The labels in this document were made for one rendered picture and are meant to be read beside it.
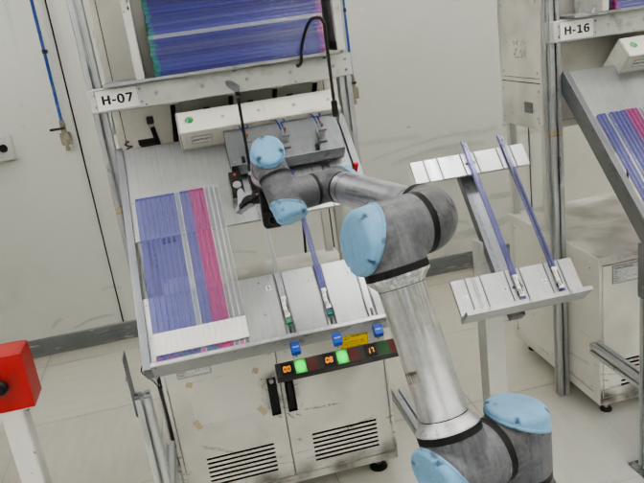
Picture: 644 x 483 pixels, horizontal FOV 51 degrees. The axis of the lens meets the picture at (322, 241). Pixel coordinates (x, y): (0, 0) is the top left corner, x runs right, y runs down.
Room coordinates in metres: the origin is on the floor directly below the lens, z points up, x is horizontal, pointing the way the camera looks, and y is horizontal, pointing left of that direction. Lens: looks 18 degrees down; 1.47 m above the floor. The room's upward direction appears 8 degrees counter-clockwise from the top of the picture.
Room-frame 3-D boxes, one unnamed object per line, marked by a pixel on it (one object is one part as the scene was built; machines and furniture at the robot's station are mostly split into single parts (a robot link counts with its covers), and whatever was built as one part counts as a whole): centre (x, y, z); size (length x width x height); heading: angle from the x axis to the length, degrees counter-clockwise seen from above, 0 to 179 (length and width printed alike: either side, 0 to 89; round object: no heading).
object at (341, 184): (1.36, -0.14, 1.11); 0.49 x 0.11 x 0.12; 28
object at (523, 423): (1.06, -0.30, 0.72); 0.13 x 0.12 x 0.14; 118
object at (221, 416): (2.21, 0.24, 0.31); 0.70 x 0.65 x 0.62; 100
